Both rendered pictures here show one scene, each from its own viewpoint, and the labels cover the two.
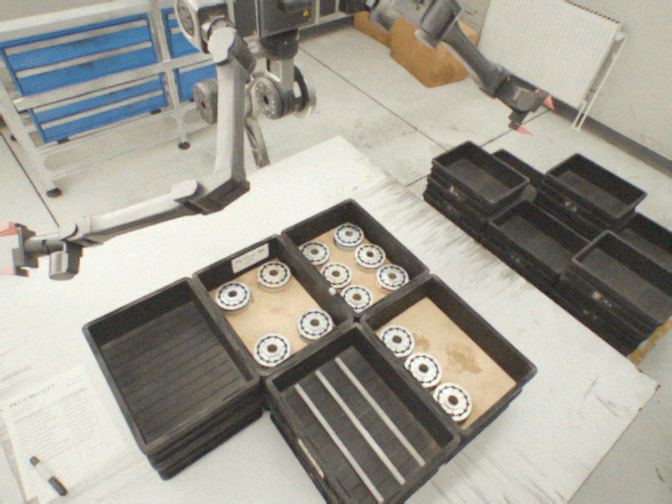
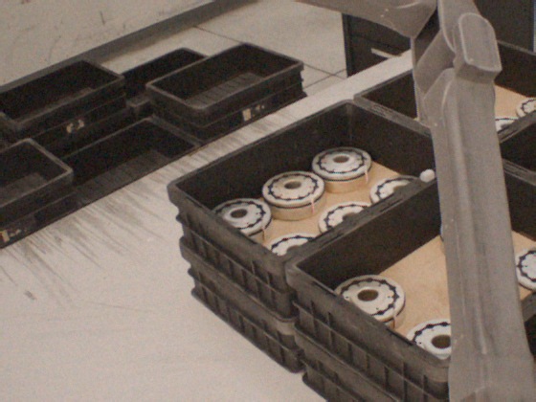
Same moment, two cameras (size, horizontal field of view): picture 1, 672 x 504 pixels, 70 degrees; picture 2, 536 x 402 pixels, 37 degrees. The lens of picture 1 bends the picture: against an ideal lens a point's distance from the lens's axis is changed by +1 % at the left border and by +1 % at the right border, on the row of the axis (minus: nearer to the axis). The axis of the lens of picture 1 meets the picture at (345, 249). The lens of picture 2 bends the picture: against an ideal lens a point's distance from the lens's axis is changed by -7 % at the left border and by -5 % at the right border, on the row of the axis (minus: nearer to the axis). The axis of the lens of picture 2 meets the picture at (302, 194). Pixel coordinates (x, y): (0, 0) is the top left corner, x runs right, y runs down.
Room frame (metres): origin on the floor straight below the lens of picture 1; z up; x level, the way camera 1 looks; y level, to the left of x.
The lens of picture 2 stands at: (0.87, 1.11, 1.61)
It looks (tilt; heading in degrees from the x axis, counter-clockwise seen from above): 32 degrees down; 277
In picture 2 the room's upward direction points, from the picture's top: 7 degrees counter-clockwise
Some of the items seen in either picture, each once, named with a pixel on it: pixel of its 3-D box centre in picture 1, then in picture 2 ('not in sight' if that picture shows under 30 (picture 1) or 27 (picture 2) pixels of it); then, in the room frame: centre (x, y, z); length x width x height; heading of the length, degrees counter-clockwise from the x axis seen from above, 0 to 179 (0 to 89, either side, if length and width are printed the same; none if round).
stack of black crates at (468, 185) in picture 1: (467, 202); (10, 252); (1.90, -0.61, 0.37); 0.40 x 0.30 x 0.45; 45
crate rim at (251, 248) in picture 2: (353, 253); (319, 174); (0.97, -0.03, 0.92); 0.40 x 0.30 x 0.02; 43
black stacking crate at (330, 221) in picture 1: (352, 263); (322, 201); (0.97, -0.03, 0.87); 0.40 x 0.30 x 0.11; 43
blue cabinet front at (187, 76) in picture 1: (226, 44); not in sight; (2.84, 0.88, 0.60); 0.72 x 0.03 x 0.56; 135
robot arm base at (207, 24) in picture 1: (220, 32); not in sight; (1.21, 0.39, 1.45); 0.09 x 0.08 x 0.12; 135
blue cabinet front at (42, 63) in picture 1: (95, 79); not in sight; (2.27, 1.45, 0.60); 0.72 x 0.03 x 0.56; 135
